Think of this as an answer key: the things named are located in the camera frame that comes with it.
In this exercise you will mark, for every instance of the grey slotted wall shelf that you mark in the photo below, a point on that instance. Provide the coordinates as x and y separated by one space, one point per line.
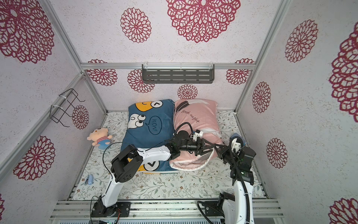
178 74

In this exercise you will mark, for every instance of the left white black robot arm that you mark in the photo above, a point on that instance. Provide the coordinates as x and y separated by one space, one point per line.
127 162

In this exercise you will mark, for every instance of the blue grey small box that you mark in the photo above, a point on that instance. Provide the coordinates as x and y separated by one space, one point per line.
236 135

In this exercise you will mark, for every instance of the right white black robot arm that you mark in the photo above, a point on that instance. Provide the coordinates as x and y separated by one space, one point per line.
236 208

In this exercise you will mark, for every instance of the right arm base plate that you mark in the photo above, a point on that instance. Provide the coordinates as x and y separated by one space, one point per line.
211 209

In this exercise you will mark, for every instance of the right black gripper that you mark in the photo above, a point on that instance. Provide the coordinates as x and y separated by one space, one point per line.
226 153

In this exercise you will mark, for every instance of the pink good night pillow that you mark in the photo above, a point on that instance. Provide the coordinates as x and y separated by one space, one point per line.
201 114

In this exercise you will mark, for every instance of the blue cartoon pillow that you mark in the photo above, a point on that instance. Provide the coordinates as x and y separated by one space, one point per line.
150 124

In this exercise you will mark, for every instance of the black wire wall rack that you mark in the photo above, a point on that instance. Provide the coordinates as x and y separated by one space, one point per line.
61 109

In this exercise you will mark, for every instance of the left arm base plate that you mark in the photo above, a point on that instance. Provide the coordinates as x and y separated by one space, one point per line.
120 209

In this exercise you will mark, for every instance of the small blue clip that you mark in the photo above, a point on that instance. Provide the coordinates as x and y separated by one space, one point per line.
89 180

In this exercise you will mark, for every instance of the pink plush bear toy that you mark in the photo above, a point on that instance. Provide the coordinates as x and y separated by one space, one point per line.
100 138

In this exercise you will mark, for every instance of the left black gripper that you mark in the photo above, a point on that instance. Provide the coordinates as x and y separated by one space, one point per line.
202 146

